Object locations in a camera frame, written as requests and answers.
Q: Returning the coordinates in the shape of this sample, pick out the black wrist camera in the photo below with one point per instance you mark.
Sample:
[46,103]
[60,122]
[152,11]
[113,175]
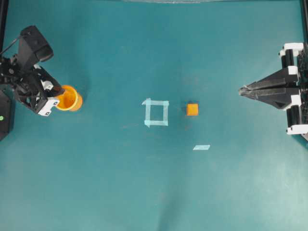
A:
[33,48]

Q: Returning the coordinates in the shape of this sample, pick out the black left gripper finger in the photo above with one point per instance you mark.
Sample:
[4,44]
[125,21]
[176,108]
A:
[50,84]

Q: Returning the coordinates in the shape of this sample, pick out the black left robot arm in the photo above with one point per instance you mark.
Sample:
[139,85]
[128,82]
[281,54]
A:
[8,70]

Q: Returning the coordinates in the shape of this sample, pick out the light blue tape strip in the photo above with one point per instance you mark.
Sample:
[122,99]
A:
[201,147]

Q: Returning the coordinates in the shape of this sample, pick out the orange cube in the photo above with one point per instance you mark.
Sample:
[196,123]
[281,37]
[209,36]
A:
[192,109]

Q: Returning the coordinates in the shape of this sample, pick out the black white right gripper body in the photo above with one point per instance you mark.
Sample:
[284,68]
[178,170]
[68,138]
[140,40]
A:
[296,54]

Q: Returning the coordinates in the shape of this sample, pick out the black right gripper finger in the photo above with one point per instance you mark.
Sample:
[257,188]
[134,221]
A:
[281,78]
[280,98]

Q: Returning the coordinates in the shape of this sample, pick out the black right frame post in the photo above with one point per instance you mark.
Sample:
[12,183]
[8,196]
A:
[304,15]

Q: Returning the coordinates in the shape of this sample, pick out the black frame post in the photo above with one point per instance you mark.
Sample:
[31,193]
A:
[304,15]
[3,15]

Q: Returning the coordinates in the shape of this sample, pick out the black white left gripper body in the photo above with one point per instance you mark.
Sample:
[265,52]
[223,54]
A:
[28,90]

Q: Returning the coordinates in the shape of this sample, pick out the orange plastic cup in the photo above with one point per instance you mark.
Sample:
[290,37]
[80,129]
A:
[70,100]

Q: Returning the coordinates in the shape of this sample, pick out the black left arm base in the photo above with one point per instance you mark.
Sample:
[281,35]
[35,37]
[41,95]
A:
[7,108]

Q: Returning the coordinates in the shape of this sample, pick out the black left frame post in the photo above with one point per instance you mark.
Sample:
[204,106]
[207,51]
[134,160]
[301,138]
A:
[3,15]

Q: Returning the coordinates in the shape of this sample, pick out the light blue tape square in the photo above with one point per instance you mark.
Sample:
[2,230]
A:
[156,112]

